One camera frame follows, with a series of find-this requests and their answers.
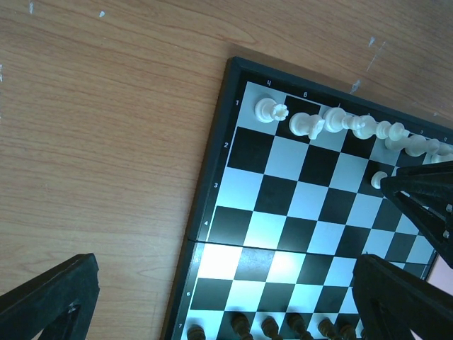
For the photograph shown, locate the black and white chessboard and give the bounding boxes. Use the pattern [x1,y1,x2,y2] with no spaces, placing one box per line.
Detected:
[161,57,452,339]

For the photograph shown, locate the white queen chess piece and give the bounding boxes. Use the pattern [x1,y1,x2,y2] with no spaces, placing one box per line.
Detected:
[376,121,409,151]

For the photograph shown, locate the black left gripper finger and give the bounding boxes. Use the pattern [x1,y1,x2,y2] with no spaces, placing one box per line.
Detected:
[352,254,452,339]
[1,254,100,339]
[380,161,452,266]

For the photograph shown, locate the white rook chess piece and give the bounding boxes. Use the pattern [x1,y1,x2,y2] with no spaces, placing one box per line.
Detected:
[254,98,289,123]

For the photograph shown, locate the white king chess piece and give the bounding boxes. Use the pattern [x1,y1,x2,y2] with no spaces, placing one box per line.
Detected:
[352,115,377,140]

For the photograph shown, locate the white pawn chess piece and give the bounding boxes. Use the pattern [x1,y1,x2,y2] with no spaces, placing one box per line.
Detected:
[370,171,388,190]

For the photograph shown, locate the white bishop chess piece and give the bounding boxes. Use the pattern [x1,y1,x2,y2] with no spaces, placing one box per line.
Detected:
[323,107,354,133]
[405,135,440,157]

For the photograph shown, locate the brown chess piece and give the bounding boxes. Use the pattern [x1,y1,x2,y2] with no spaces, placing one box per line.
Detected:
[318,318,342,340]
[187,324,206,340]
[340,324,357,340]
[231,312,253,340]
[287,313,314,340]
[261,316,283,340]

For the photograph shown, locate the white knight chess piece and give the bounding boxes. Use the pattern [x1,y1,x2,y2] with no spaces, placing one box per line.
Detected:
[289,113,325,140]
[430,144,453,164]

